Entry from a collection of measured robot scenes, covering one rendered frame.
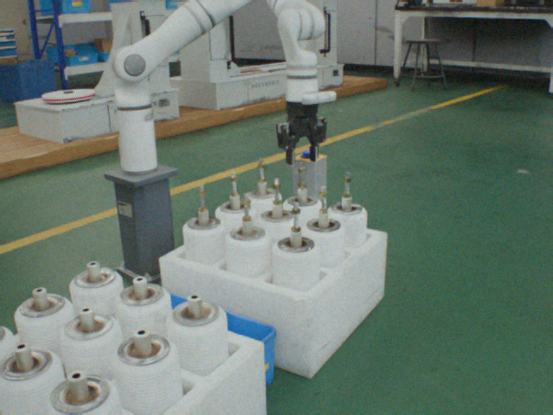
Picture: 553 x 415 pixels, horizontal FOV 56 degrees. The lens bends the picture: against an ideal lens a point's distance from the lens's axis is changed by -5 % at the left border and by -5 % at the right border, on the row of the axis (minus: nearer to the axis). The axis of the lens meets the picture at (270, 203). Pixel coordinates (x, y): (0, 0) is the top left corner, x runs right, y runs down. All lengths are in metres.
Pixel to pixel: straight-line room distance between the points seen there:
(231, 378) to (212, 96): 2.98
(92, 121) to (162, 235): 1.67
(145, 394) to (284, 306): 0.39
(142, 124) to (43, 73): 4.15
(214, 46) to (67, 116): 1.19
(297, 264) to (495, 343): 0.50
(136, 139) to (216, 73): 2.35
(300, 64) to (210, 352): 0.67
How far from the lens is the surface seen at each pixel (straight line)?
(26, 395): 0.80
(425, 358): 1.22
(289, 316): 1.08
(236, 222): 1.28
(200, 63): 3.77
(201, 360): 0.87
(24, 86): 5.45
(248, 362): 0.90
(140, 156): 1.45
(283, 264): 1.07
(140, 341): 0.79
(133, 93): 1.45
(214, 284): 1.16
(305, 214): 1.31
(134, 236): 1.50
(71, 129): 3.05
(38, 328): 0.94
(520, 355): 1.28
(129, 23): 3.43
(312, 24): 1.24
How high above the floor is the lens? 0.69
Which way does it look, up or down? 19 degrees down
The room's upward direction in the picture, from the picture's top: 2 degrees counter-clockwise
